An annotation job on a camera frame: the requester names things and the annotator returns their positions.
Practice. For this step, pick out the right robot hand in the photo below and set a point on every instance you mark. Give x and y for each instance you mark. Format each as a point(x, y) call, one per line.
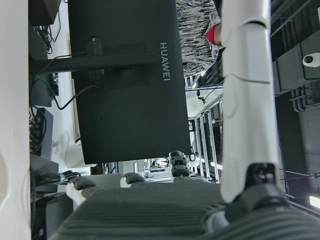
point(150, 215)

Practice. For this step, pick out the person in striped grey sweater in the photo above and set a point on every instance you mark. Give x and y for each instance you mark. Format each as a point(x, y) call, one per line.
point(192, 37)

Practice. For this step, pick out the aluminium frame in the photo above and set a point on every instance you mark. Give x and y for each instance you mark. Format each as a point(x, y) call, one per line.
point(203, 140)

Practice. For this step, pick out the black monitor stand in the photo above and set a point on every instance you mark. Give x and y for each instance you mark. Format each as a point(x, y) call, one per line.
point(87, 64)

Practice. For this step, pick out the white security camera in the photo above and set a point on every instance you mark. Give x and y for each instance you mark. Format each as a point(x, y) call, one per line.
point(311, 60)

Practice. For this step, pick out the black Huawei monitor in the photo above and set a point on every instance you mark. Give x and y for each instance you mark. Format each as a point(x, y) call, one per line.
point(137, 120)

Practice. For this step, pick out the small black mounted camera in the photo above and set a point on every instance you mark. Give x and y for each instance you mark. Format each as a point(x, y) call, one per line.
point(202, 98)

